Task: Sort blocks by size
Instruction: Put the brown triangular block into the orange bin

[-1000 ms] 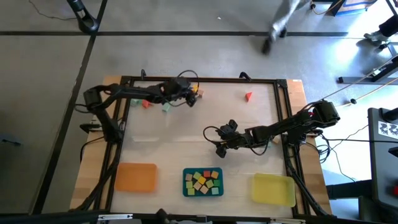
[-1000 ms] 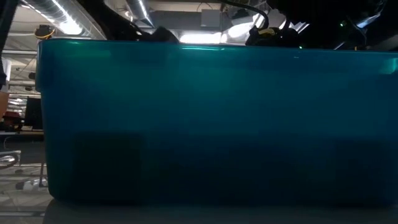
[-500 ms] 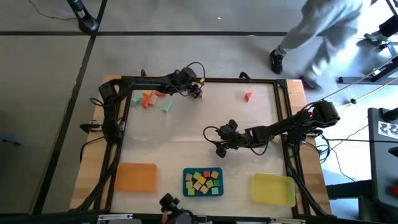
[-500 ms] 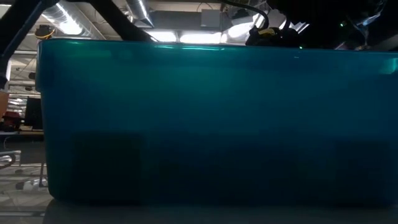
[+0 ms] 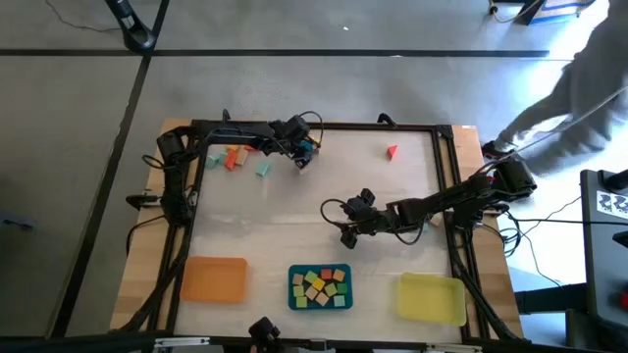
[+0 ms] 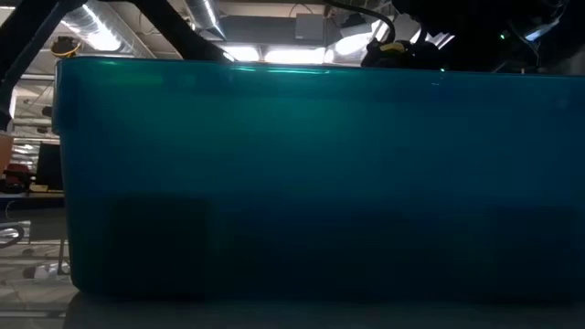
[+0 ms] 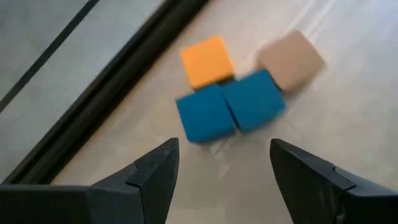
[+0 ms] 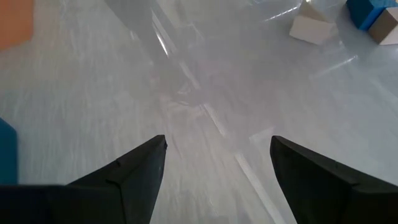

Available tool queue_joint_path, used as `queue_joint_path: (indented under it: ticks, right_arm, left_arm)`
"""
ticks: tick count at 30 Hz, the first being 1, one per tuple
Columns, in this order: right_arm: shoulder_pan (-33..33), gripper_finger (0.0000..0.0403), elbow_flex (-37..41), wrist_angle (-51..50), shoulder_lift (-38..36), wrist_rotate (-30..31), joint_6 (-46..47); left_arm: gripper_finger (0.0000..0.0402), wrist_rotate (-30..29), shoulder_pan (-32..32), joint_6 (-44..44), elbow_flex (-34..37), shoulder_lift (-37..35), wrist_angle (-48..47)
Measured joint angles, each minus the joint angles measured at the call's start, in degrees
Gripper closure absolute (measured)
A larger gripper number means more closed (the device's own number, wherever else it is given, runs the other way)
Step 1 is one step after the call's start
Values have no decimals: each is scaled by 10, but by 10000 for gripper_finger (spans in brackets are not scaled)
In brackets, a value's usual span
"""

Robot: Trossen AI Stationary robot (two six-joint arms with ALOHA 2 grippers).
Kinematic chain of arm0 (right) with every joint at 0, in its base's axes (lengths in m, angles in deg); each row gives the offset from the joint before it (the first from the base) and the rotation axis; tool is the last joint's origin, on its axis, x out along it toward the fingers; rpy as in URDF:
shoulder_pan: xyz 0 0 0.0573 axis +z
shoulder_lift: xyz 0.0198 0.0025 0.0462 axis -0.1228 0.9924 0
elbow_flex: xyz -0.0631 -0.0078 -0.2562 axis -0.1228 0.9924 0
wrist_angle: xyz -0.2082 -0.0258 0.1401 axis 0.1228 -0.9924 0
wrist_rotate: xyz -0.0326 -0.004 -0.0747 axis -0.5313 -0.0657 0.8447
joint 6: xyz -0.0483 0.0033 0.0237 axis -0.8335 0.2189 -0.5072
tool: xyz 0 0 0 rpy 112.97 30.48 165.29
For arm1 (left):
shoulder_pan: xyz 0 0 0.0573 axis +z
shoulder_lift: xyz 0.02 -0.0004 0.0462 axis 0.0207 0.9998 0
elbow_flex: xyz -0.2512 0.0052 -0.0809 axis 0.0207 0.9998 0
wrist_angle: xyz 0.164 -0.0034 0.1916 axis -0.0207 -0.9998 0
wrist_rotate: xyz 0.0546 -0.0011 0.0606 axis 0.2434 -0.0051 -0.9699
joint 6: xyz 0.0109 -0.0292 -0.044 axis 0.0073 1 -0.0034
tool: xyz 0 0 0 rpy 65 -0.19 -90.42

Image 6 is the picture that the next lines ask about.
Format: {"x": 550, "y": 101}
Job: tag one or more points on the black monitor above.
{"x": 49, "y": 166}

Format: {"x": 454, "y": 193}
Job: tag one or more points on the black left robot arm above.
{"x": 27, "y": 45}

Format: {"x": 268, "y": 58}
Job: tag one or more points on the wide silver duct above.
{"x": 105, "y": 32}

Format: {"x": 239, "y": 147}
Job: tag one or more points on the red desk object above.
{"x": 16, "y": 176}

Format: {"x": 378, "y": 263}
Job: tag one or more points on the chrome chair base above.
{"x": 11, "y": 235}

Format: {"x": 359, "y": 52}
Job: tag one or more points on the silver ventilation duct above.
{"x": 205, "y": 16}

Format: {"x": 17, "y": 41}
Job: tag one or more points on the grey ceiling box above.
{"x": 309, "y": 27}

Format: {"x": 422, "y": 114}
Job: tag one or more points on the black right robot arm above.
{"x": 466, "y": 27}

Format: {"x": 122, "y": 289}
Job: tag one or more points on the teal plastic tray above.
{"x": 292, "y": 183}

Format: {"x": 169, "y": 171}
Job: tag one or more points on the bright ceiling light panel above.
{"x": 274, "y": 55}

